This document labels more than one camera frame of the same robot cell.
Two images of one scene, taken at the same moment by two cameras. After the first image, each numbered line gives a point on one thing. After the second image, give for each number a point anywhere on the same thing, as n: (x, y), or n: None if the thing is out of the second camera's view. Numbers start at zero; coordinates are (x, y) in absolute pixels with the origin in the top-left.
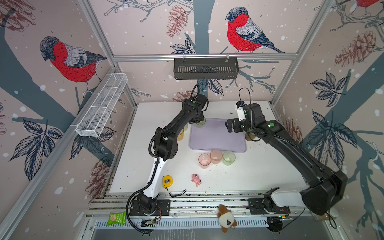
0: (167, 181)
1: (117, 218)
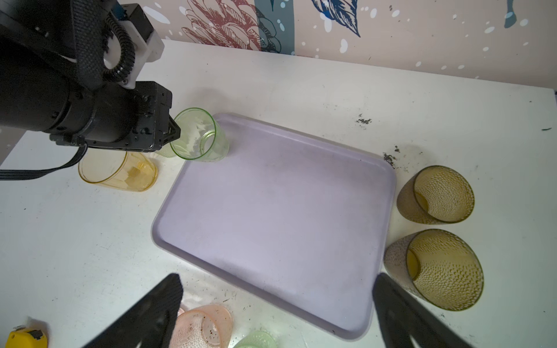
0: (22, 338)
1: None
